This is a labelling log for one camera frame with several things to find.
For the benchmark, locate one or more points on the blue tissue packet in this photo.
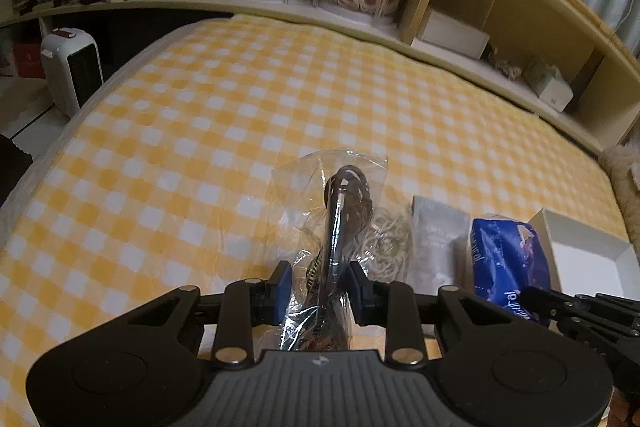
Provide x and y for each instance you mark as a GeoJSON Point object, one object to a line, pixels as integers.
{"type": "Point", "coordinates": [505, 262]}

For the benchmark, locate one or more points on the white tissue box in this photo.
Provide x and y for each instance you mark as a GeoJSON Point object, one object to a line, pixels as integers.
{"type": "Point", "coordinates": [547, 84]}

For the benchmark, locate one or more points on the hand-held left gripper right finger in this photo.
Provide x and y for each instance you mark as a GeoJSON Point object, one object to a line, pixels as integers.
{"type": "Point", "coordinates": [358, 288]}

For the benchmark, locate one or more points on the white cardboard box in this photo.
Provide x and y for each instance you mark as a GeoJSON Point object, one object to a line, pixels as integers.
{"type": "Point", "coordinates": [585, 257]}

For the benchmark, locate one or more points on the grey plastic packet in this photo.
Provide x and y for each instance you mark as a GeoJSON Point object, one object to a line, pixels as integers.
{"type": "Point", "coordinates": [440, 242]}

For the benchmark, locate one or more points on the beige fluffy blanket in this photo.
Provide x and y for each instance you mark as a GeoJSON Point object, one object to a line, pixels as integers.
{"type": "Point", "coordinates": [622, 177]}

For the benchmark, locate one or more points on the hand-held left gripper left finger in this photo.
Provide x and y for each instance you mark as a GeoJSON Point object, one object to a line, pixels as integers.
{"type": "Point", "coordinates": [282, 288]}

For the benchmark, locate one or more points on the red box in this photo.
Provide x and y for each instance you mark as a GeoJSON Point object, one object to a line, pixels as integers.
{"type": "Point", "coordinates": [27, 59]}

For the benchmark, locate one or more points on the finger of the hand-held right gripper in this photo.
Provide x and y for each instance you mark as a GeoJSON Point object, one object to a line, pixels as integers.
{"type": "Point", "coordinates": [560, 299]}
{"type": "Point", "coordinates": [590, 334]}

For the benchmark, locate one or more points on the yellow checked bed sheet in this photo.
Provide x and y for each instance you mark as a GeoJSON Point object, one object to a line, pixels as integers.
{"type": "Point", "coordinates": [225, 132]}

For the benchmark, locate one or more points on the open white box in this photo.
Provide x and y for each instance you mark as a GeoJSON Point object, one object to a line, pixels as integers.
{"type": "Point", "coordinates": [452, 34]}

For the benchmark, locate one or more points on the white space heater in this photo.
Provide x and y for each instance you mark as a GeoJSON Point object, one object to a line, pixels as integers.
{"type": "Point", "coordinates": [72, 69]}

